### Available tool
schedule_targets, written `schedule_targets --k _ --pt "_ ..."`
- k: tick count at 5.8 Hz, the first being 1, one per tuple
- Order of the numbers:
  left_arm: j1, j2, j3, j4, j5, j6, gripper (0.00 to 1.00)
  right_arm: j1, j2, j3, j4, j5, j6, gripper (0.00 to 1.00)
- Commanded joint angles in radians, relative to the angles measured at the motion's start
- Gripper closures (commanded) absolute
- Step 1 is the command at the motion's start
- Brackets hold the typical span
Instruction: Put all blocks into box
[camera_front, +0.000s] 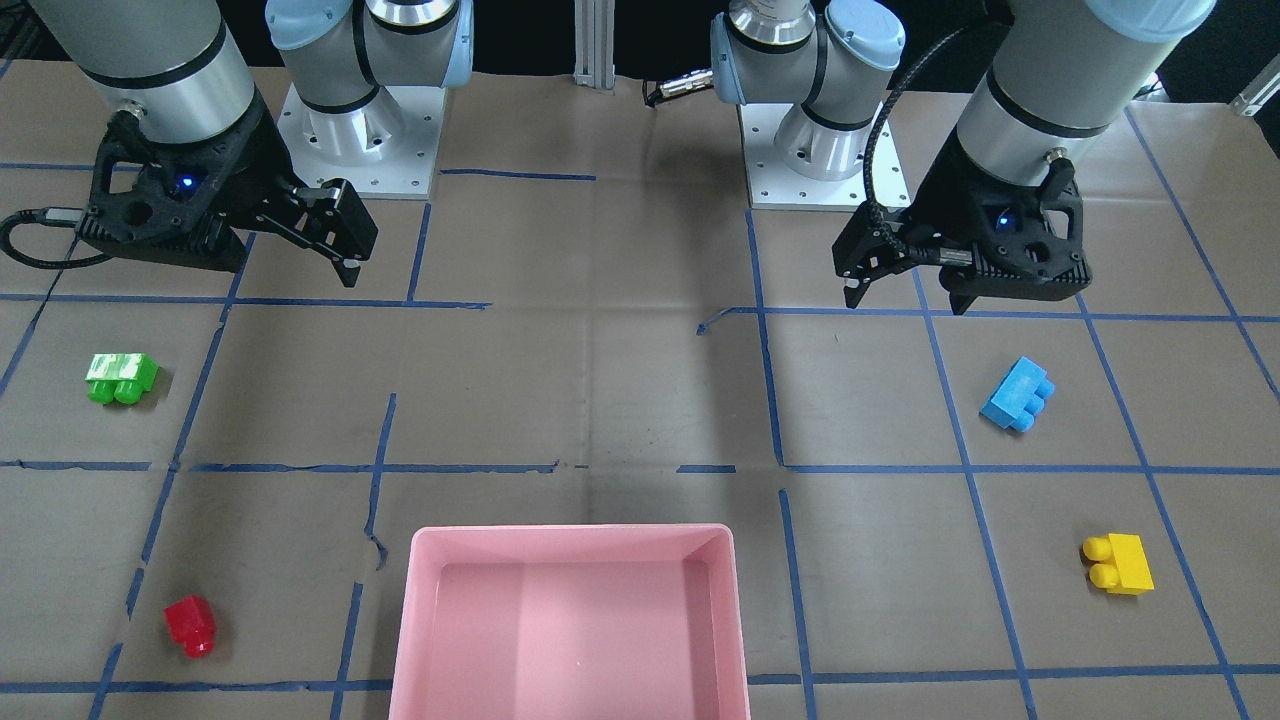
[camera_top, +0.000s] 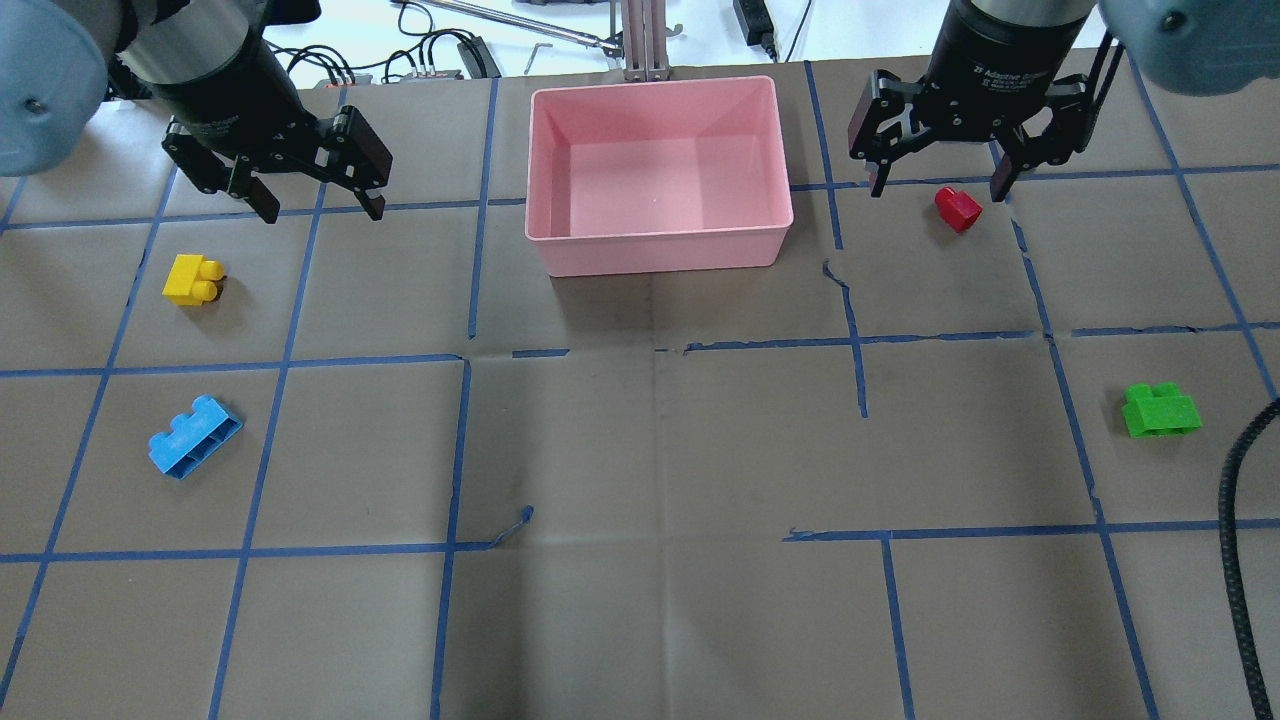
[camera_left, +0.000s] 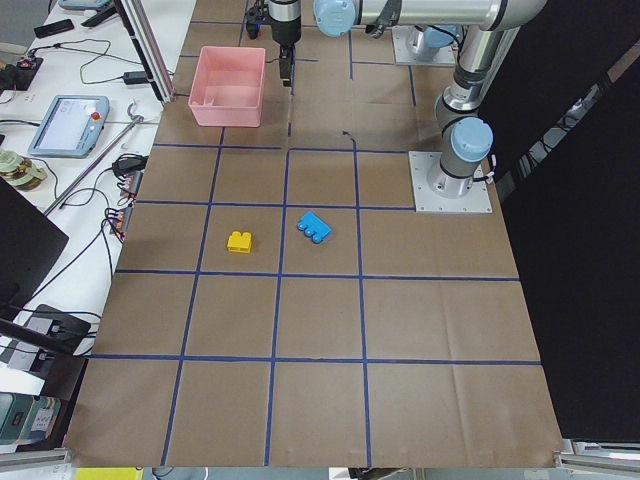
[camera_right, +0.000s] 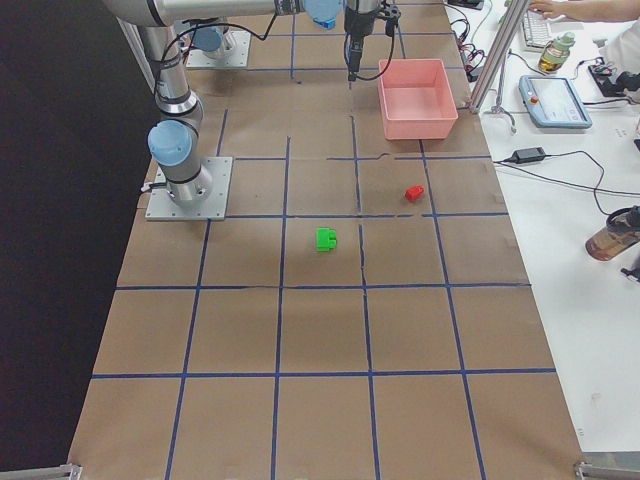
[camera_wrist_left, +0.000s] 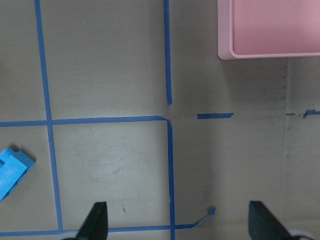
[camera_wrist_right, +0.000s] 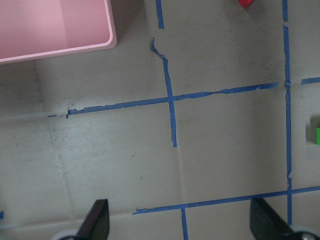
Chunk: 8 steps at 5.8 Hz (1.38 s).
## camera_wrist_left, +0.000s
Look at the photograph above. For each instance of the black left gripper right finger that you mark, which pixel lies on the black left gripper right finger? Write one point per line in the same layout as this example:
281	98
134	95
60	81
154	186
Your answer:
263	225

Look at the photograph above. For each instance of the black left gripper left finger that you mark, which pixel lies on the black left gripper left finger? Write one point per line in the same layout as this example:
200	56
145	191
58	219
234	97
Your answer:
95	226

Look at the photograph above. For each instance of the blue toy block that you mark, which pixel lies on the blue toy block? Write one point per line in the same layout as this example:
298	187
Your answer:
14	166

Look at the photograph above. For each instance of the pink plastic box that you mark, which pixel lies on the pink plastic box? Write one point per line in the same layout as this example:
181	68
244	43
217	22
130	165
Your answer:
260	29

